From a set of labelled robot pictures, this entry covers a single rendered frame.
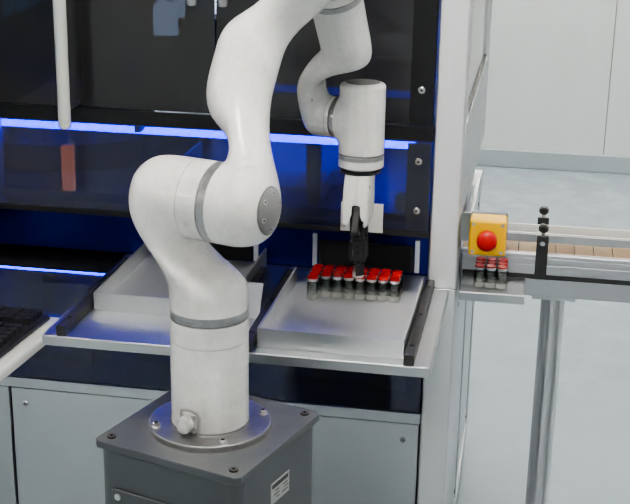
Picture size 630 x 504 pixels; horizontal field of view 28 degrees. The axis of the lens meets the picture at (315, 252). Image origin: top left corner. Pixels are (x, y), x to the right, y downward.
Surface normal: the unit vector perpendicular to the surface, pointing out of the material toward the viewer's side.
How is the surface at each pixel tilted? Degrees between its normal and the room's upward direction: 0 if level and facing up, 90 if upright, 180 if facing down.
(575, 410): 0
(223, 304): 86
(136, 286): 0
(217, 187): 51
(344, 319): 0
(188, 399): 90
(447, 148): 90
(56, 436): 90
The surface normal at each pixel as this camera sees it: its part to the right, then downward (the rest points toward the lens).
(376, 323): 0.02, -0.95
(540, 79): -0.18, 0.30
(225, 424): 0.42, 0.29
